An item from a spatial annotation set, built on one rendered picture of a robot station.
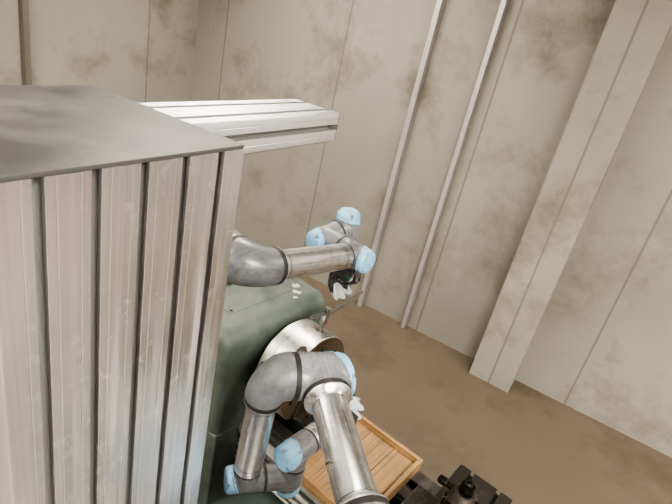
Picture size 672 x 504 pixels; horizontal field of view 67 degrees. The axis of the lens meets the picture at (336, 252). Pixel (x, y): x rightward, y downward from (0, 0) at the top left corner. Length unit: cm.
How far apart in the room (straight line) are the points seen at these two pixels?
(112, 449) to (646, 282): 345
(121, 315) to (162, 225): 9
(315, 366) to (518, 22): 290
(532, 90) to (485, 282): 136
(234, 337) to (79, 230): 119
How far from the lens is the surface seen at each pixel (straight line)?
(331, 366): 124
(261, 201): 477
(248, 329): 163
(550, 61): 364
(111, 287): 49
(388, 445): 189
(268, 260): 120
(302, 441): 148
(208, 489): 200
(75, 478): 61
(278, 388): 122
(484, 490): 178
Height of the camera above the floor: 217
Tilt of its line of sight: 24 degrees down
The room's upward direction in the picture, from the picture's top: 13 degrees clockwise
